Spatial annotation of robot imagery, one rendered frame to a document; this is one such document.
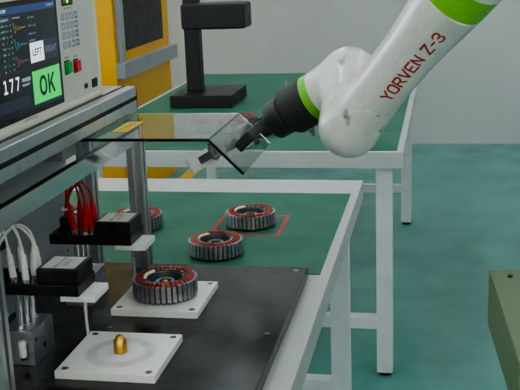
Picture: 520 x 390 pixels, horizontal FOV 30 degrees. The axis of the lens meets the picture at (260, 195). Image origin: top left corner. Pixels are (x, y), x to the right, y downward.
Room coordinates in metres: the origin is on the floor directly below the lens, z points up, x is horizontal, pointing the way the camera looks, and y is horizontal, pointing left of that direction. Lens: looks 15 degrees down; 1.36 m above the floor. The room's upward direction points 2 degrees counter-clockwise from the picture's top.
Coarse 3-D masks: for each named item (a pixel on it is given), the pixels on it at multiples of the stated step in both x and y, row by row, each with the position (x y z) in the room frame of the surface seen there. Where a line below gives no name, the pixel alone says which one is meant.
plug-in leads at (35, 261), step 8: (16, 224) 1.36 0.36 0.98; (8, 232) 1.35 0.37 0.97; (16, 232) 1.32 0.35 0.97; (0, 240) 1.34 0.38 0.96; (32, 240) 1.35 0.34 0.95; (8, 248) 1.33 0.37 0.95; (32, 248) 1.35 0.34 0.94; (8, 256) 1.33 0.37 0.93; (24, 256) 1.32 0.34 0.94; (32, 256) 1.34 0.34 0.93; (8, 264) 1.33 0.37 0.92; (24, 264) 1.32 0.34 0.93; (32, 264) 1.34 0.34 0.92; (40, 264) 1.37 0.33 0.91; (24, 272) 1.32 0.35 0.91; (32, 272) 1.34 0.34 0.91; (24, 280) 1.32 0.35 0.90
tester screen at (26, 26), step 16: (0, 16) 1.33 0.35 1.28; (16, 16) 1.38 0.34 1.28; (32, 16) 1.44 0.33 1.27; (48, 16) 1.49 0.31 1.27; (0, 32) 1.33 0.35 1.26; (16, 32) 1.38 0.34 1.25; (32, 32) 1.43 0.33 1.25; (48, 32) 1.49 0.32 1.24; (0, 48) 1.32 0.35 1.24; (16, 48) 1.37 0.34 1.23; (0, 64) 1.32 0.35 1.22; (16, 64) 1.37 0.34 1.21; (32, 64) 1.42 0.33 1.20; (48, 64) 1.48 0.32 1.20; (0, 80) 1.31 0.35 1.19; (0, 96) 1.31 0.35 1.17; (16, 96) 1.36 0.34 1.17; (32, 96) 1.41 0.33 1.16; (16, 112) 1.35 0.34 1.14
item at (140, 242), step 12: (108, 216) 1.58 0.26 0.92; (120, 216) 1.58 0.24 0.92; (132, 216) 1.58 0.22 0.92; (60, 228) 1.60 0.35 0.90; (96, 228) 1.55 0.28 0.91; (108, 228) 1.55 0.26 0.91; (120, 228) 1.54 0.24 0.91; (132, 228) 1.55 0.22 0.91; (60, 240) 1.56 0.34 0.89; (72, 240) 1.56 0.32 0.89; (84, 240) 1.55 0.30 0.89; (96, 240) 1.55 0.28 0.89; (108, 240) 1.54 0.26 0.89; (120, 240) 1.54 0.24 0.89; (132, 240) 1.55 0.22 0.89; (144, 240) 1.57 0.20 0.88; (84, 252) 1.59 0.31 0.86
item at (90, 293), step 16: (64, 256) 1.37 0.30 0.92; (80, 256) 1.37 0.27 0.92; (16, 272) 1.37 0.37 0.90; (48, 272) 1.31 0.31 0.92; (64, 272) 1.31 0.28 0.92; (80, 272) 1.32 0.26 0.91; (16, 288) 1.32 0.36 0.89; (32, 288) 1.31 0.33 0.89; (48, 288) 1.31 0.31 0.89; (64, 288) 1.30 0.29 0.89; (80, 288) 1.31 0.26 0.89; (96, 288) 1.33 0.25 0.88; (16, 304) 1.33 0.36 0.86; (32, 304) 1.37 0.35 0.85; (16, 320) 1.33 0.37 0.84
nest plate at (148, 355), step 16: (96, 336) 1.39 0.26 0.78; (112, 336) 1.39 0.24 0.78; (128, 336) 1.38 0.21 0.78; (144, 336) 1.38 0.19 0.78; (160, 336) 1.38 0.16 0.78; (176, 336) 1.38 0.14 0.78; (80, 352) 1.33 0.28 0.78; (96, 352) 1.33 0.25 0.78; (112, 352) 1.32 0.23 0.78; (128, 352) 1.32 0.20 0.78; (144, 352) 1.32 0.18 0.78; (160, 352) 1.32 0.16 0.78; (64, 368) 1.27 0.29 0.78; (80, 368) 1.27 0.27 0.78; (96, 368) 1.27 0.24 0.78; (112, 368) 1.27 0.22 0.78; (128, 368) 1.26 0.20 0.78; (144, 368) 1.26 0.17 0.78; (160, 368) 1.27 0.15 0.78
